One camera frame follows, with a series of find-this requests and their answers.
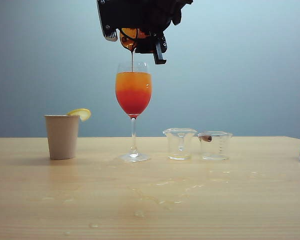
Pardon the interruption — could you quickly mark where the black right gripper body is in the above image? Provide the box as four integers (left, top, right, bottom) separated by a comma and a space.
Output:
102, 0, 177, 35

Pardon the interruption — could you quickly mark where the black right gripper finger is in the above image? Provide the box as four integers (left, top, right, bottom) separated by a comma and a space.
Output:
134, 31, 171, 65

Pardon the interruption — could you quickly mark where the amber measuring cup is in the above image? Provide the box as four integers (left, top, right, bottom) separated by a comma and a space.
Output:
119, 27, 141, 54

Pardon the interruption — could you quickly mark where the plain clear measuring cup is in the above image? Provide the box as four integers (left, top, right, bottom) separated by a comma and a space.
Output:
162, 128, 198, 161

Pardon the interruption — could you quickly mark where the clear measuring cup brown tag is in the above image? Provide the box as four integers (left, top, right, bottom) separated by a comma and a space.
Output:
196, 131, 233, 161

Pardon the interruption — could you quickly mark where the beige paper cup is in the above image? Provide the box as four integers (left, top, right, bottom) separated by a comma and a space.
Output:
44, 114, 80, 161

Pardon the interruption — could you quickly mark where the stemmed wine glass with juice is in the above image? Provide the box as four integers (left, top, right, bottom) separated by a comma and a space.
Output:
114, 61, 153, 163

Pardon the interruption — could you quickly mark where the yellow lemon slice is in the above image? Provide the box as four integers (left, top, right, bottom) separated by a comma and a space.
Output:
66, 108, 92, 122

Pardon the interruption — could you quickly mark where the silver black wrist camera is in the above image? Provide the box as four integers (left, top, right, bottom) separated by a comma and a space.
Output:
96, 0, 119, 42

